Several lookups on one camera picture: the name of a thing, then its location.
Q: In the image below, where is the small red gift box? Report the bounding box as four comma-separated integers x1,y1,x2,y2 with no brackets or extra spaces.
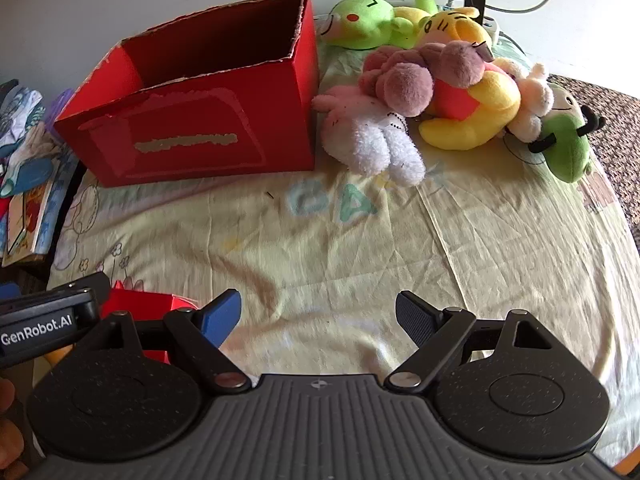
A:
100,287,199,365

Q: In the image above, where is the green frog plush toy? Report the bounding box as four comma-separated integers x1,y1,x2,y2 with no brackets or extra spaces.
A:
530,84,607,184

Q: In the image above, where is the brown speckled blanket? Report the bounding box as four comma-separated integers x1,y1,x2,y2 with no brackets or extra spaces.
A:
547,74,640,256

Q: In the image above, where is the yellow plush toy with face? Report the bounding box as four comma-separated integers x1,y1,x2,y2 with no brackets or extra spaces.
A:
395,6,496,56

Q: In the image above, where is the pile of folded clothes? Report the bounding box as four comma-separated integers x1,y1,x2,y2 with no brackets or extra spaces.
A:
0,79,83,198

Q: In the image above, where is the green round plush toy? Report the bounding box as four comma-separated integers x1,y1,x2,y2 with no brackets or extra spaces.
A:
317,0,442,52

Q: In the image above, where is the person's left hand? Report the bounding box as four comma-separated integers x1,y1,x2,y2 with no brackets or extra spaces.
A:
0,377,31,480

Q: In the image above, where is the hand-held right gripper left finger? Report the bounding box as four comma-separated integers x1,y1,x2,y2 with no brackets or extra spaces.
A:
75,288,252,395

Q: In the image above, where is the red cardboard box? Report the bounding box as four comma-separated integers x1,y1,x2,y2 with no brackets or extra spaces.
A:
52,0,321,188

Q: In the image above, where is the picture book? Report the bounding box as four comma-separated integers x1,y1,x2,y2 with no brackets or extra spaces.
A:
0,177,66,268

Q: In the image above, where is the yellow printed bed sheet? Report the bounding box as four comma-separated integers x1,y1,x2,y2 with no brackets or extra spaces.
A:
47,35,640,466

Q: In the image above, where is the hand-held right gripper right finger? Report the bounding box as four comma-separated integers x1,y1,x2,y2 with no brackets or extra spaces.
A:
384,290,569,392

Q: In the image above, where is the white power strip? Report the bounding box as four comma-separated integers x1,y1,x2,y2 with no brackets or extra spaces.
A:
479,16,502,45

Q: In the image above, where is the yellow bear plush red shirt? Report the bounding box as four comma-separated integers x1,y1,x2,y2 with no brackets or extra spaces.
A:
419,57,523,152

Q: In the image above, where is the mauve pink plush toy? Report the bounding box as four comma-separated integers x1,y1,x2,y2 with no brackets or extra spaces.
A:
360,40,496,117

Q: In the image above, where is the white pink rabbit plush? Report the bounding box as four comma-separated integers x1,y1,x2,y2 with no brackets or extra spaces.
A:
312,84,427,188

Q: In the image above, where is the cream plush toy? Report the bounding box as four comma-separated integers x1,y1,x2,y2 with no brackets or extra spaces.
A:
505,62,553,143

